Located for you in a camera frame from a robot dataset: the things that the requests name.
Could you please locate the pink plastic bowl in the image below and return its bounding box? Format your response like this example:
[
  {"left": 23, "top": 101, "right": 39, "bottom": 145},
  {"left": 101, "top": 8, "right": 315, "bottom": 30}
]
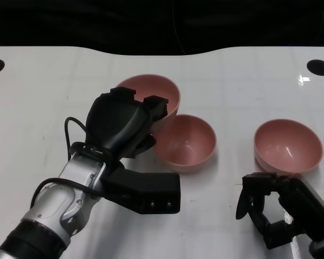
[
  {"left": 153, "top": 114, "right": 217, "bottom": 174},
  {"left": 253, "top": 119, "right": 324, "bottom": 175},
  {"left": 115, "top": 74, "right": 181, "bottom": 135}
]

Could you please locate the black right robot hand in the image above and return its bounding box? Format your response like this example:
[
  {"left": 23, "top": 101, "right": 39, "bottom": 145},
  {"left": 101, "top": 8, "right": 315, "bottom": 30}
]
[{"left": 236, "top": 172, "right": 324, "bottom": 250}]

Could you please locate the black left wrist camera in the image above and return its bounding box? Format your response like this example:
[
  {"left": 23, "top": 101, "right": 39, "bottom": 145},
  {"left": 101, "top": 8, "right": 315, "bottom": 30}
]
[{"left": 101, "top": 161, "right": 182, "bottom": 215}]

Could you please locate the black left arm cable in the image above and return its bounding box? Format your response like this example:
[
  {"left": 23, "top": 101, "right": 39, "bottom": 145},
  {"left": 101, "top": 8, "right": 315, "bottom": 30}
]
[{"left": 64, "top": 116, "right": 130, "bottom": 202}]

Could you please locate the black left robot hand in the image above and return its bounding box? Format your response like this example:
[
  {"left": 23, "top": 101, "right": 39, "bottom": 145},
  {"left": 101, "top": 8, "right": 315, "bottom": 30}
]
[{"left": 85, "top": 86, "right": 170, "bottom": 159}]

